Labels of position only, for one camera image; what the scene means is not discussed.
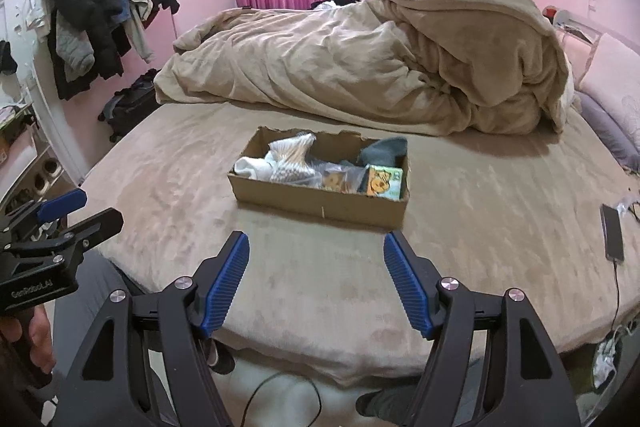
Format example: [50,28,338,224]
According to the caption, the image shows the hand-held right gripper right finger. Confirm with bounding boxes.
[383,230,581,427]

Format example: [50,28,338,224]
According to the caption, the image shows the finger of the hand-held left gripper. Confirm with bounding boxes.
[0,188,87,248]
[7,208,124,265]

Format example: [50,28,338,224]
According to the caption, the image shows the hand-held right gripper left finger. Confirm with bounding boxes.
[52,231,251,427]

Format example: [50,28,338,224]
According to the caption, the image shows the brown cardboard box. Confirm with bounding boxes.
[227,126,411,230]

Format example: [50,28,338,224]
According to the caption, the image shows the white socks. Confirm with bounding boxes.
[234,152,278,182]

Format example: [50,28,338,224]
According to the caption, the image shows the clear bag of snacks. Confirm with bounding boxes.
[312,162,368,194]

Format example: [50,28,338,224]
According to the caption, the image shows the grey knit socks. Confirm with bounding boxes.
[357,137,408,168]

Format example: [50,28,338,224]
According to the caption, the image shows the clear bag of cotton swabs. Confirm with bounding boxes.
[267,133,321,185]

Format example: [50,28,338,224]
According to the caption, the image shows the person's left hand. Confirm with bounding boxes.
[27,304,56,375]

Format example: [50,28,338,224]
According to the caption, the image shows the white shelf unit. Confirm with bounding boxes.
[0,102,81,212]

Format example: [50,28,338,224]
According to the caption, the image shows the bed with beige sheet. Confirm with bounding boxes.
[67,7,640,388]

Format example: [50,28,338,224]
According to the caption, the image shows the black travel bag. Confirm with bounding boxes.
[97,68,163,144]

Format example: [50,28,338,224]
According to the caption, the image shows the person's right leg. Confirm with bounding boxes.
[356,387,426,427]

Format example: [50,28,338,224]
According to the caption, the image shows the grey sweater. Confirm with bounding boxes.
[55,9,96,82]

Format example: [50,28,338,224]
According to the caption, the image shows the black hanging cloth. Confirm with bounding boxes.
[0,41,18,75]

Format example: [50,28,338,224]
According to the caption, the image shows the white garment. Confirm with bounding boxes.
[22,0,51,32]

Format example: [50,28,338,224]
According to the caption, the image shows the beige shirt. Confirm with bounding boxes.
[124,0,157,64]

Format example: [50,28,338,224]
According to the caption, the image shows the black smartphone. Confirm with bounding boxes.
[600,203,626,263]

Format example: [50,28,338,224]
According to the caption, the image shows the beige fleece blanket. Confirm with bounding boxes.
[154,0,573,136]

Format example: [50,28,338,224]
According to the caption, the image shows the purple pillow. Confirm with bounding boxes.
[575,92,640,158]

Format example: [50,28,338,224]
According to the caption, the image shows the dark clothes pile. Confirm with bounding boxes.
[310,0,363,12]

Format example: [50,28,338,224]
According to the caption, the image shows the pink floral pillow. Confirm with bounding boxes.
[577,33,640,132]

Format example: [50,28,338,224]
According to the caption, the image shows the white metal headboard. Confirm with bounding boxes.
[552,9,603,42]

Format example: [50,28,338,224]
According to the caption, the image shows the black floor cable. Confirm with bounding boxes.
[240,372,323,427]

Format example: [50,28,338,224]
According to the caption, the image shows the black phone cable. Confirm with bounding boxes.
[611,259,623,333]

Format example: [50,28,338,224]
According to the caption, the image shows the white cable bundle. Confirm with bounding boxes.
[592,319,640,378]

